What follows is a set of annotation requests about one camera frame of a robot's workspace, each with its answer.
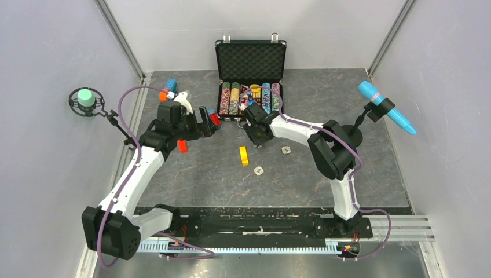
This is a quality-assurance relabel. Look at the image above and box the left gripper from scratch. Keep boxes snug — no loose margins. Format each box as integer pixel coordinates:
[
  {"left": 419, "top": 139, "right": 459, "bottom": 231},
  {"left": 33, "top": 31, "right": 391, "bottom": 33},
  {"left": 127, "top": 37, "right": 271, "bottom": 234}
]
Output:
[{"left": 173, "top": 106, "right": 218, "bottom": 141}]

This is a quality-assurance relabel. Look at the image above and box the black poker chip case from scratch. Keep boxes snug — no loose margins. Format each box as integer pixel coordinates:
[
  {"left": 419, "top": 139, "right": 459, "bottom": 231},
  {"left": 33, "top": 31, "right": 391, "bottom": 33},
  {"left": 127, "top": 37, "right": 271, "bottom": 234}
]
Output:
[{"left": 214, "top": 33, "right": 287, "bottom": 121}]

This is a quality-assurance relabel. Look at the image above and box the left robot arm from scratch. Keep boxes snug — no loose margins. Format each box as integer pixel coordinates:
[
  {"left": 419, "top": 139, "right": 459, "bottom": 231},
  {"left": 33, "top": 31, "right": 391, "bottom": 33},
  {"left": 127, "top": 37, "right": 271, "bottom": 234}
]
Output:
[{"left": 81, "top": 101, "right": 219, "bottom": 260}]

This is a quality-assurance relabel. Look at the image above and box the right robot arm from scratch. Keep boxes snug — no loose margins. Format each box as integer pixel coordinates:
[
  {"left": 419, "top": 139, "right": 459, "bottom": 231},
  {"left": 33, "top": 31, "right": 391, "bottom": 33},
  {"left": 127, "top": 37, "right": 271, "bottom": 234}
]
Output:
[{"left": 243, "top": 102, "right": 363, "bottom": 236}]

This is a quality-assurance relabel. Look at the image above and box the red blue lego block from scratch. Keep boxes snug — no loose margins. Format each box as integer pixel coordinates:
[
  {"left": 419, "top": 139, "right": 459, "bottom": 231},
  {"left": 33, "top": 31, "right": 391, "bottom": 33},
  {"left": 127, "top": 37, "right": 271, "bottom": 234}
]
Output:
[{"left": 208, "top": 109, "right": 221, "bottom": 129}]

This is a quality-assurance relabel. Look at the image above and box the orange block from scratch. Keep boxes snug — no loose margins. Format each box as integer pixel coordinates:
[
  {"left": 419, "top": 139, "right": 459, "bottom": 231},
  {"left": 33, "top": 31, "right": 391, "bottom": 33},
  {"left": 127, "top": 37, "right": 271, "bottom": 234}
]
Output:
[{"left": 178, "top": 140, "right": 188, "bottom": 153}]

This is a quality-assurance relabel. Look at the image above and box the yellow arch block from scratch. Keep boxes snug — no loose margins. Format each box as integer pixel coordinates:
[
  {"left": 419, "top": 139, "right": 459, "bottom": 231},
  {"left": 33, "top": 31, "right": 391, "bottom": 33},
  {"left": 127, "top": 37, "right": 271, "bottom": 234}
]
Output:
[{"left": 239, "top": 146, "right": 249, "bottom": 166}]

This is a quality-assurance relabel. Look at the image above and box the red 100 poker chip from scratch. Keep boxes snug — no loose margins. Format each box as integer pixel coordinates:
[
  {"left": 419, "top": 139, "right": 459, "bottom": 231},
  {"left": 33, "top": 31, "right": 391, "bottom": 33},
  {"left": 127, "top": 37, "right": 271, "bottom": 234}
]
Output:
[{"left": 281, "top": 146, "right": 291, "bottom": 155}]

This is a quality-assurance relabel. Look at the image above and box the yellow dealer button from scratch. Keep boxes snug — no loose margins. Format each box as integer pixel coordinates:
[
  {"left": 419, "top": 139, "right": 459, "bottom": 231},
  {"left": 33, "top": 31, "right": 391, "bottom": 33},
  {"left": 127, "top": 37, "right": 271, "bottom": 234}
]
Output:
[{"left": 248, "top": 84, "right": 261, "bottom": 98}]

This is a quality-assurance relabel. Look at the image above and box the red poker chip near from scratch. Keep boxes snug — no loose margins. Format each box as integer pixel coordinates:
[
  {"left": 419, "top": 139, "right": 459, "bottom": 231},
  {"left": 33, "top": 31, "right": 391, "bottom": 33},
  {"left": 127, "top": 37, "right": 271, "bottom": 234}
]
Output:
[{"left": 254, "top": 166, "right": 264, "bottom": 176}]

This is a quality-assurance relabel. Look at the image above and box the blue orange toy car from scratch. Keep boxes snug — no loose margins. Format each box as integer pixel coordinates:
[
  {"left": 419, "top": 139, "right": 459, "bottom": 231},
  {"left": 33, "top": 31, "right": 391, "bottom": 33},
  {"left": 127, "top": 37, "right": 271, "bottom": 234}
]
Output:
[{"left": 159, "top": 78, "right": 177, "bottom": 102}]

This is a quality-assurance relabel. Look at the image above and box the green microphone on stand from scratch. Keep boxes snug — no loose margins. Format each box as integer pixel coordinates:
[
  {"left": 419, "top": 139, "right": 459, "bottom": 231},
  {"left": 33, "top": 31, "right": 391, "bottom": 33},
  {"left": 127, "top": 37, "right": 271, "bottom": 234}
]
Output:
[{"left": 68, "top": 87, "right": 136, "bottom": 149}]

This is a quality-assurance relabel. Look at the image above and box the blue microphone on stand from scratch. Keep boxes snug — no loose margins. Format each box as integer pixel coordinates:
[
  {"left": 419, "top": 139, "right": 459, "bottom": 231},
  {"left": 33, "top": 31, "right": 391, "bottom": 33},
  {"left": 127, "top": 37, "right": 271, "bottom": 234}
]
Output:
[{"left": 342, "top": 81, "right": 417, "bottom": 147}]

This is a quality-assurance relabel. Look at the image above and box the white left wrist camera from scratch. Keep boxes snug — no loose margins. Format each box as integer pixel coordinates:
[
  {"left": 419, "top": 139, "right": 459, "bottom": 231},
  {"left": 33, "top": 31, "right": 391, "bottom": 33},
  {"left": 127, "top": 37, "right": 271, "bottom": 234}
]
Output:
[{"left": 166, "top": 90, "right": 193, "bottom": 114}]

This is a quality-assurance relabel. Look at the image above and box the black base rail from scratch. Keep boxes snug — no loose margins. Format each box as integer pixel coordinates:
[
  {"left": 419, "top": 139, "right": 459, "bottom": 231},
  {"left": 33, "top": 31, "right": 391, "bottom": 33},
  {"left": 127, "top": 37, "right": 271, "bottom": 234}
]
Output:
[{"left": 166, "top": 207, "right": 373, "bottom": 248}]

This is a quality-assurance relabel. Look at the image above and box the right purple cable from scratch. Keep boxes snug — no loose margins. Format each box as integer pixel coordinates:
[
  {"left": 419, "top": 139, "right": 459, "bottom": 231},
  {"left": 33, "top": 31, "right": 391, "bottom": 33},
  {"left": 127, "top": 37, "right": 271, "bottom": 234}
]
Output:
[{"left": 238, "top": 86, "right": 392, "bottom": 262}]

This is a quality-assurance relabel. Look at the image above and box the purple cable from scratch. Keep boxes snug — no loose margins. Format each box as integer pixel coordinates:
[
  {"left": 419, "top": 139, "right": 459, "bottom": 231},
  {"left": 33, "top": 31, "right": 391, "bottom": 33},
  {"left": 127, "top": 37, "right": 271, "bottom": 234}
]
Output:
[
  {"left": 96, "top": 85, "right": 215, "bottom": 269},
  {"left": 238, "top": 86, "right": 392, "bottom": 262}
]

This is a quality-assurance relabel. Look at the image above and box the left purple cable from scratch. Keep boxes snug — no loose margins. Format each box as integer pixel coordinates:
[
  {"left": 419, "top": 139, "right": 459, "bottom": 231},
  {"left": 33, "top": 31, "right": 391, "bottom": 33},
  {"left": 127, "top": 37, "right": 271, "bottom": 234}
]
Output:
[{"left": 96, "top": 85, "right": 215, "bottom": 269}]

